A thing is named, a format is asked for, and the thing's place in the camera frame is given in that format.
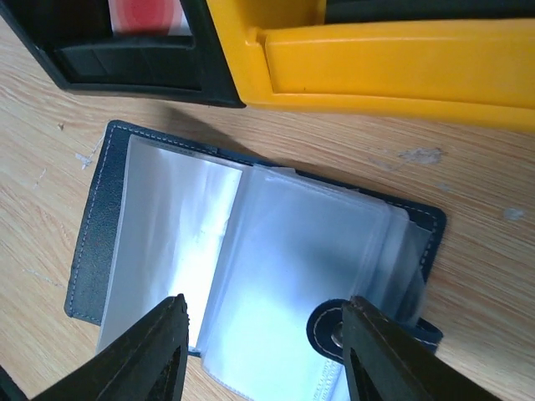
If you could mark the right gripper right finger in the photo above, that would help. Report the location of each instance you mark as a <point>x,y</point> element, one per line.
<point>384,362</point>

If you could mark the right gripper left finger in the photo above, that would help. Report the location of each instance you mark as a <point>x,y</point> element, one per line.
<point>147,362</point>

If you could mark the dark blue card holder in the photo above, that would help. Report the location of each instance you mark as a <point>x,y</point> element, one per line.
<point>264,256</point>

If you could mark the red white card stack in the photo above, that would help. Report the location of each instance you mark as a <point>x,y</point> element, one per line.
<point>153,17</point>

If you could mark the black card stack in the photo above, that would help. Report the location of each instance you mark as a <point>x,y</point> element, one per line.
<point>374,11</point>

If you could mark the yellow bin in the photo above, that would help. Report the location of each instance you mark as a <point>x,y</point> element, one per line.
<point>283,55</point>

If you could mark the black bin left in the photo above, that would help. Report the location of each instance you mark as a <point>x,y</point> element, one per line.
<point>76,45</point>

